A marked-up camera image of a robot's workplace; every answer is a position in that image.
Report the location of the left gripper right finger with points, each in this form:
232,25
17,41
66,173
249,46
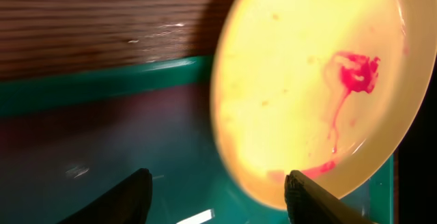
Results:
308,203

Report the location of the yellow-green plate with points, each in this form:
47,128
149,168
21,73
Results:
326,87

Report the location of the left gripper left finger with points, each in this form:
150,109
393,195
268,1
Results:
126,203

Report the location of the teal plastic tray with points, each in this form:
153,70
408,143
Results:
68,139

